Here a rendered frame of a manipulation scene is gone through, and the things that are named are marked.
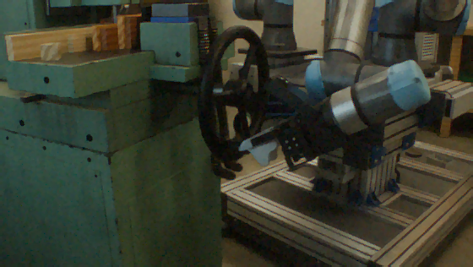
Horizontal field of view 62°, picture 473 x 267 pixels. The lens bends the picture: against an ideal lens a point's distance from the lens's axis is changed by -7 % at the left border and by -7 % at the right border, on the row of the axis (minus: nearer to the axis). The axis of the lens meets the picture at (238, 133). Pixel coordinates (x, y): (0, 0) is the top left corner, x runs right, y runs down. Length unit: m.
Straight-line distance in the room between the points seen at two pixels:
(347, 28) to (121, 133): 0.50
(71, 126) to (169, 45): 0.27
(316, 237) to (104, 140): 0.89
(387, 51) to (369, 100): 0.67
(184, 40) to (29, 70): 0.31
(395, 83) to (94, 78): 0.53
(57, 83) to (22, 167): 0.37
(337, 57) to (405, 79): 0.19
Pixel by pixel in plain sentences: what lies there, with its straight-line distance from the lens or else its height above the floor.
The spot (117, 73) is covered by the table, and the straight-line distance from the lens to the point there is 0.86.
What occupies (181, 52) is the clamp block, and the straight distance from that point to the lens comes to 0.90.
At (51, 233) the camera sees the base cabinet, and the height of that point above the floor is 0.46.
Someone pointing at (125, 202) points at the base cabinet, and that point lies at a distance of 0.94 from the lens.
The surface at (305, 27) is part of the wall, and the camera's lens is 4.40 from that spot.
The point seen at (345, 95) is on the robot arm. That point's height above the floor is 0.86.
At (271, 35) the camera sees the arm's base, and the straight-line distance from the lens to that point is 1.62.
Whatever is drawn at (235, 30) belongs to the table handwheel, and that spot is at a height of 0.95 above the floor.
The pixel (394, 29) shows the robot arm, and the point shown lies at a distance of 1.34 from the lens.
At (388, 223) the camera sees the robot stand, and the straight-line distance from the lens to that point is 1.67.
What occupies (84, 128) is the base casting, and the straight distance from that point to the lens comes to 0.90.
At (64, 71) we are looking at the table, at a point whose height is 0.89.
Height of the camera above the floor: 1.01
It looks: 18 degrees down
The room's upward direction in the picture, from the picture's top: straight up
